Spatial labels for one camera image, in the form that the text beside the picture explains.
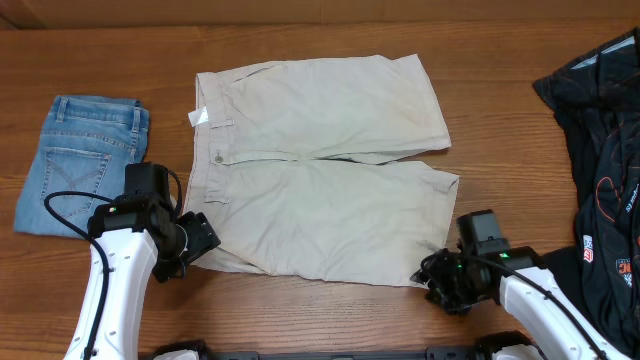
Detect beige cotton shorts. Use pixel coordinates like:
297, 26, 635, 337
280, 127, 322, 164
186, 55, 459, 286

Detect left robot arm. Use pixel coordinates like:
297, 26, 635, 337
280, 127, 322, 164
65, 162, 220, 359

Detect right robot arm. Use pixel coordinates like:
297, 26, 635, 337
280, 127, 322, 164
411, 210, 627, 360

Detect folded blue denim jeans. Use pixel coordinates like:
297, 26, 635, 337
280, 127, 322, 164
14, 95, 150, 238

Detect black printed jersey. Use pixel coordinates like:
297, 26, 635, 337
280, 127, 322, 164
533, 29, 639, 359

